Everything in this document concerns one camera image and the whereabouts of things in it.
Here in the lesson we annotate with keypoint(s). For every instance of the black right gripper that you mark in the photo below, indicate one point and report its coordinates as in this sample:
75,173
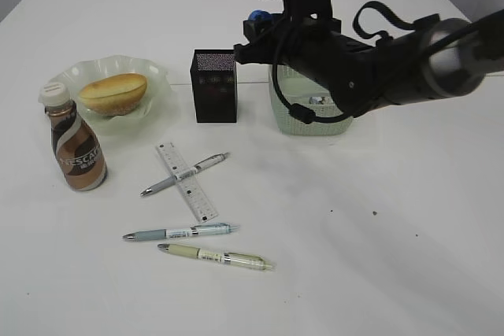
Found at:
311,47

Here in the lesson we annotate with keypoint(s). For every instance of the paper ball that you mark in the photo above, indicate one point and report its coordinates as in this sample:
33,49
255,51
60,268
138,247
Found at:
320,100

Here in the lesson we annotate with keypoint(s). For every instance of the blue pencil sharpener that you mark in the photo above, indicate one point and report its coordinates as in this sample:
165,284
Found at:
260,16

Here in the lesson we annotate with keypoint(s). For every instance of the grey pen across ruler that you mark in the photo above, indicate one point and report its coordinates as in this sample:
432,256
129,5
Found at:
185,174

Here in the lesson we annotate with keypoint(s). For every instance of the clear plastic ruler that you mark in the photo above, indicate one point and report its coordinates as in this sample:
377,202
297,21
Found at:
192,193

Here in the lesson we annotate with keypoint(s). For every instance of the golden bread roll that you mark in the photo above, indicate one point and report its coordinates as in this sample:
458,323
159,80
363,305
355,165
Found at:
114,96

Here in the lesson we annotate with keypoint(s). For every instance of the blue grip pen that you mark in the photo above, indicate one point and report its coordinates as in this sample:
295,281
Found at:
208,229

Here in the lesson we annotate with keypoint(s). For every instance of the beige grip pen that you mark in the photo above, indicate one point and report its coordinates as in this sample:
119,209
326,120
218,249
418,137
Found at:
226,258

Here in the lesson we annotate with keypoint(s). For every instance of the brown Nescafe coffee bottle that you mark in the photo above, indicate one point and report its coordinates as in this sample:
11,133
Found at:
75,146

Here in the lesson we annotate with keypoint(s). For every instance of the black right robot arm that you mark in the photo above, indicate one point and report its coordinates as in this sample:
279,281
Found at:
435,59

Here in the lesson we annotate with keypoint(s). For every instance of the green plastic basket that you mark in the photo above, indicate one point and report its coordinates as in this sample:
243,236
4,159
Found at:
289,93

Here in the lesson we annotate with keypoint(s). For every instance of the black mesh pen holder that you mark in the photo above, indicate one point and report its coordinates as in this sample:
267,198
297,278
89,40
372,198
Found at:
214,86

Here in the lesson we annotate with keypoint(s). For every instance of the pale green glass plate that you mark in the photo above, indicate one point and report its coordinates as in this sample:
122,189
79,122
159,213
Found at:
156,106

